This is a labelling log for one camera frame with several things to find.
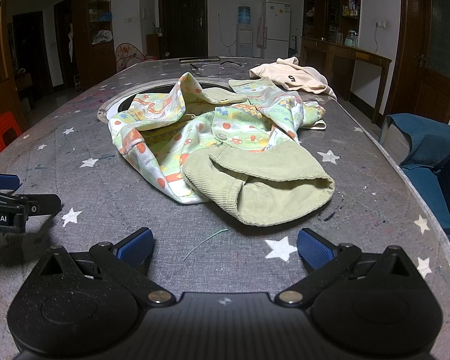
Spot green patterned children's jacket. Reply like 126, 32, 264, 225
108, 73, 335, 227

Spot pink children's folding tent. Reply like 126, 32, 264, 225
115, 42, 156, 72

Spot blue sofa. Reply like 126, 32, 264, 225
380, 113, 450, 241

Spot dark wooden left cabinet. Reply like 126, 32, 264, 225
84, 0, 116, 88

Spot round black induction cooktop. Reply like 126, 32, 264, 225
99, 72, 245, 135

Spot cream garment with number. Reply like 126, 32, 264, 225
249, 57, 337, 99

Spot wooden side table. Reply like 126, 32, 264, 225
300, 37, 391, 126

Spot dark flat bar on table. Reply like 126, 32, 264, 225
178, 57, 221, 63

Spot teal glass jar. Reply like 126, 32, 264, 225
344, 30, 358, 48

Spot white refrigerator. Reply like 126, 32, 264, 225
262, 0, 291, 60

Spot dark wooden entrance door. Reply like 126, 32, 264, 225
158, 0, 208, 59

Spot white water dispenser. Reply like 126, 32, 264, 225
236, 6, 254, 57

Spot dark wooden display shelf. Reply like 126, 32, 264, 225
302, 0, 361, 45

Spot black wire hanger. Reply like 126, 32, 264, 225
189, 60, 245, 76

